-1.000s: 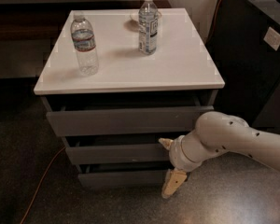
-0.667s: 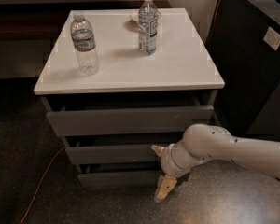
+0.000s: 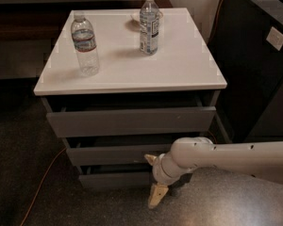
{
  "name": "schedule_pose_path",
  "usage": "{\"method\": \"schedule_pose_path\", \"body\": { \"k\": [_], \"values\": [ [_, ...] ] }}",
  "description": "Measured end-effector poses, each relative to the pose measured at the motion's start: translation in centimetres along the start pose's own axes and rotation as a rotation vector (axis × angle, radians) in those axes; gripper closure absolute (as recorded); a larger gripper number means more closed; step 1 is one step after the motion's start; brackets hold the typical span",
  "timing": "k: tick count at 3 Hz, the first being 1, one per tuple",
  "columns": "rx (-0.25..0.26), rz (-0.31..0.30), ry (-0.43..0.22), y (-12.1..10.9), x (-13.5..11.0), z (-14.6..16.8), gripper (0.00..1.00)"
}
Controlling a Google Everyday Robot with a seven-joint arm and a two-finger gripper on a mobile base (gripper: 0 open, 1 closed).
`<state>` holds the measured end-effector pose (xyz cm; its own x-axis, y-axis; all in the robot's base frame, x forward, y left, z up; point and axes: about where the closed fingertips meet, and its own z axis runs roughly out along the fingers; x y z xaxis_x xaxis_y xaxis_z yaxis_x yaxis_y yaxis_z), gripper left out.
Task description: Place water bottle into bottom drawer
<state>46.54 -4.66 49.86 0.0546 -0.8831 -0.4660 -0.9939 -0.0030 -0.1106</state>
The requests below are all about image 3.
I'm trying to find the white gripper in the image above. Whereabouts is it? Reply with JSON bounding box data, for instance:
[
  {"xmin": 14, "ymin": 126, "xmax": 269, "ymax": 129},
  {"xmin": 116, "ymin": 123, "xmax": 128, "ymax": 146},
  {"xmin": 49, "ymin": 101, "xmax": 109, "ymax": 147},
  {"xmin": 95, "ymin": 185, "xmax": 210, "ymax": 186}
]
[{"xmin": 144, "ymin": 153, "xmax": 192, "ymax": 209}]

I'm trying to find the grey bottom drawer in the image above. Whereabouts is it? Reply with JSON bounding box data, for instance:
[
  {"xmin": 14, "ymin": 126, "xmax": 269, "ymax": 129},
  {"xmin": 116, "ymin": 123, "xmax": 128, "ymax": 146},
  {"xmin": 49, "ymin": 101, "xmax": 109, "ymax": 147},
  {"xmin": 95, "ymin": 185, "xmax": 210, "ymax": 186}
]
[{"xmin": 78, "ymin": 164, "xmax": 155, "ymax": 190}]

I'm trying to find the grey drawer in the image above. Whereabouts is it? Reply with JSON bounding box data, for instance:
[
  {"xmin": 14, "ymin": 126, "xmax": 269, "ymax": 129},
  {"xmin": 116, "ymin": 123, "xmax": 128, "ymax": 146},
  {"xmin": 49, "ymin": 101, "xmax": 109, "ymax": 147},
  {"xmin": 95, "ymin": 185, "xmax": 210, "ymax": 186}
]
[
  {"xmin": 46, "ymin": 95, "xmax": 217, "ymax": 138},
  {"xmin": 78, "ymin": 164, "xmax": 155, "ymax": 190},
  {"xmin": 65, "ymin": 133, "xmax": 203, "ymax": 167}
]

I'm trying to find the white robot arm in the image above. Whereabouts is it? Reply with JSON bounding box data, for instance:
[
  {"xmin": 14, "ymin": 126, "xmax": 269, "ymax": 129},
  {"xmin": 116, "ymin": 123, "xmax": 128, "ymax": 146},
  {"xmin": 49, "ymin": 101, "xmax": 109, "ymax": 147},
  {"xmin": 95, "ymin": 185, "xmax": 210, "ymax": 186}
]
[{"xmin": 145, "ymin": 137, "xmax": 283, "ymax": 209}]

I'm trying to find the grey top drawer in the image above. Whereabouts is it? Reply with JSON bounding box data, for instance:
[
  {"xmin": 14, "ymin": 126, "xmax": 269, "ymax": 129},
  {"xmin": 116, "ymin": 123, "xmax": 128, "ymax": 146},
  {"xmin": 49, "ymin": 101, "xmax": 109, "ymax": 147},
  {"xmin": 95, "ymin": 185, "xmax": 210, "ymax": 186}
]
[{"xmin": 46, "ymin": 95, "xmax": 217, "ymax": 138}]

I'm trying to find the white-top grey drawer cabinet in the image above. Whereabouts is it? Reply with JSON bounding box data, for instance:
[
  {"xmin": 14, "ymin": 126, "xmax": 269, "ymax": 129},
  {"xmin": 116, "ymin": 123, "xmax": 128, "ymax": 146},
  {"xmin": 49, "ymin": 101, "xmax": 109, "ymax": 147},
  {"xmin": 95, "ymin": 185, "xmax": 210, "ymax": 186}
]
[{"xmin": 33, "ymin": 8, "xmax": 228, "ymax": 191}]

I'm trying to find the grey middle drawer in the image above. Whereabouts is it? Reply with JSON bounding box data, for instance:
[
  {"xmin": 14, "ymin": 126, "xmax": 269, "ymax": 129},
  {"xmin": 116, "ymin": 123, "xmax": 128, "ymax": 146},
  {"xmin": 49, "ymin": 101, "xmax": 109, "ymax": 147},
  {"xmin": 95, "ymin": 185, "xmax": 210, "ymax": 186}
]
[{"xmin": 65, "ymin": 133, "xmax": 203, "ymax": 167}]

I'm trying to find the clear bottle white cap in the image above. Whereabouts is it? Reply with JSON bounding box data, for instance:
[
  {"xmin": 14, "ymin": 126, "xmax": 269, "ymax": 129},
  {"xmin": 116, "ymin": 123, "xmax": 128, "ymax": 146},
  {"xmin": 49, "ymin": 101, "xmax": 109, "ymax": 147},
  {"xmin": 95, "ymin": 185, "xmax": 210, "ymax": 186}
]
[{"xmin": 140, "ymin": 0, "xmax": 159, "ymax": 55}]

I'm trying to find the clear bottle red-blue label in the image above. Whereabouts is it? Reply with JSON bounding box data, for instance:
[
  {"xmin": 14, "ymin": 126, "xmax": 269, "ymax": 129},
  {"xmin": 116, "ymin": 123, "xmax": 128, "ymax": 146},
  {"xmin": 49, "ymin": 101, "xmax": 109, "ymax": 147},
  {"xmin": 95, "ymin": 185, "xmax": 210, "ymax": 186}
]
[{"xmin": 71, "ymin": 13, "xmax": 100, "ymax": 76}]

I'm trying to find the dark counter cabinet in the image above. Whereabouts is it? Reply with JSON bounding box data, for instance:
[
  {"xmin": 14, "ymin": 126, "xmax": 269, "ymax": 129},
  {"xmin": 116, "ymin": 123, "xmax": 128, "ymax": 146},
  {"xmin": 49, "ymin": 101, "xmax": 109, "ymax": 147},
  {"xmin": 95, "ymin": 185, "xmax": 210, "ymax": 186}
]
[{"xmin": 208, "ymin": 0, "xmax": 283, "ymax": 142}]

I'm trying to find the dark wooden bench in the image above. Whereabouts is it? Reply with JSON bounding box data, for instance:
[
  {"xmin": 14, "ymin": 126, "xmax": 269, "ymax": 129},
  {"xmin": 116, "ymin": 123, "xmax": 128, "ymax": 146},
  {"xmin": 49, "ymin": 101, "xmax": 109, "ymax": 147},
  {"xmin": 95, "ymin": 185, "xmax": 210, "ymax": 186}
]
[{"xmin": 0, "ymin": 0, "xmax": 174, "ymax": 43}]

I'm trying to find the white wall outlet plate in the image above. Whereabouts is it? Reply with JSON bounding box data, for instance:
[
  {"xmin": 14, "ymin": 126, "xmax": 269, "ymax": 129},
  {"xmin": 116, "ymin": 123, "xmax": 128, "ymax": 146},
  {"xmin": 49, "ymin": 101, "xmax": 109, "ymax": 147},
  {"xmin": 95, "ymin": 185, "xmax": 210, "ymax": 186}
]
[{"xmin": 266, "ymin": 26, "xmax": 283, "ymax": 51}]

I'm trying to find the orange power cable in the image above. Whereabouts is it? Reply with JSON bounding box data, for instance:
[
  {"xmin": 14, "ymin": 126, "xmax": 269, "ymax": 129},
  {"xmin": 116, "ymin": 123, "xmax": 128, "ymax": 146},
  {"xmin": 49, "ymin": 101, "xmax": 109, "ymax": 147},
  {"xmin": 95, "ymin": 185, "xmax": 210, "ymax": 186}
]
[{"xmin": 19, "ymin": 0, "xmax": 235, "ymax": 226}]

